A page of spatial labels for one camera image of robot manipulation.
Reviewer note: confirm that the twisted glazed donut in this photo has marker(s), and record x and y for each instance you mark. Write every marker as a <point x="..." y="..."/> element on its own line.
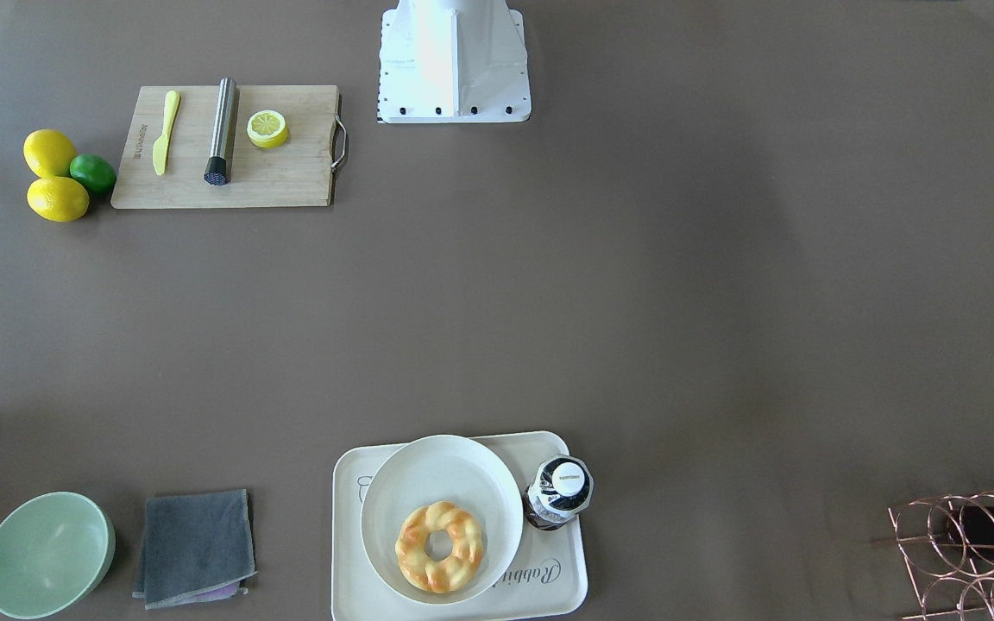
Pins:
<point x="440" y="547"/>

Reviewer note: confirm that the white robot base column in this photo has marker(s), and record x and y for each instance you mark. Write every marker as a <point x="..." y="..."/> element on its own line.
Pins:
<point x="453" y="62"/>

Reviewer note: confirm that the tea bottle on tray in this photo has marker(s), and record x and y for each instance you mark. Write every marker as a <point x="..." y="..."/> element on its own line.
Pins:
<point x="561" y="488"/>

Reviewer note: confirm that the cream rabbit tray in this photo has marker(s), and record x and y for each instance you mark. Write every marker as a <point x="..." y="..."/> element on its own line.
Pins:
<point x="547" y="576"/>

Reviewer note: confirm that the wooden cutting board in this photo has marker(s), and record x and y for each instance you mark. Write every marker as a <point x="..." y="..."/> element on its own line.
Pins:
<point x="299" y="173"/>

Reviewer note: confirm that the half lemon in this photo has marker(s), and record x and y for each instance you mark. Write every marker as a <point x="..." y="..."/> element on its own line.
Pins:
<point x="267" y="129"/>

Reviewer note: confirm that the steel muddler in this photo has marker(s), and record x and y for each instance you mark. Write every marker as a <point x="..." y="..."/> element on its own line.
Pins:
<point x="216" y="171"/>

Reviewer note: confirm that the yellow plastic knife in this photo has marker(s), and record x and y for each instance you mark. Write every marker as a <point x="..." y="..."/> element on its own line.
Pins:
<point x="159" y="154"/>

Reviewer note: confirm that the grey folded cloth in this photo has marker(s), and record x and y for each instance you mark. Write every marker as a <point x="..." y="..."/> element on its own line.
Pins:
<point x="195" y="548"/>

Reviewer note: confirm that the green lime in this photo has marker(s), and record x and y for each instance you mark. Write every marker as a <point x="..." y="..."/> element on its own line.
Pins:
<point x="93" y="172"/>

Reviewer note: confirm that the yellow lemon near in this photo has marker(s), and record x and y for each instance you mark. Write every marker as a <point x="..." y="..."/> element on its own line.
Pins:
<point x="58" y="199"/>

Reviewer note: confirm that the yellow lemon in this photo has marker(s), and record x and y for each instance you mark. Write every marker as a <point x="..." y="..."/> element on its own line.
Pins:
<point x="49" y="153"/>
<point x="58" y="199"/>

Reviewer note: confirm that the yellow lemon far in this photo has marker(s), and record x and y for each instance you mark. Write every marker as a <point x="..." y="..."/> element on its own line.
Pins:
<point x="49" y="153"/>

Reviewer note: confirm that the mint green bowl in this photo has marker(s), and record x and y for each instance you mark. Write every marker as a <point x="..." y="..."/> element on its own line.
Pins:
<point x="54" y="550"/>

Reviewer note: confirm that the copper wire bottle rack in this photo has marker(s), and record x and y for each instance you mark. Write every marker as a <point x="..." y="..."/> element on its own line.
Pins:
<point x="948" y="582"/>

